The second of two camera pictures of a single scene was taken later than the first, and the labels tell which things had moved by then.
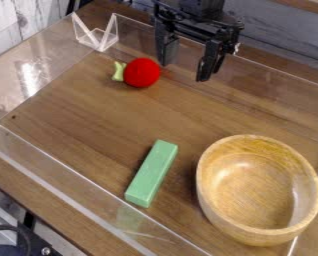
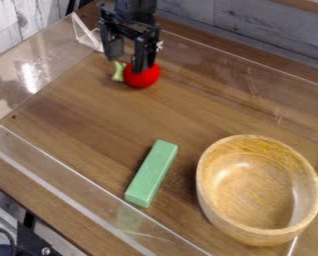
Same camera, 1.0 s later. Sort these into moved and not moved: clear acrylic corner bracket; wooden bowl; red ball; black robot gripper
Moved: black robot gripper
Not moved: wooden bowl; red ball; clear acrylic corner bracket
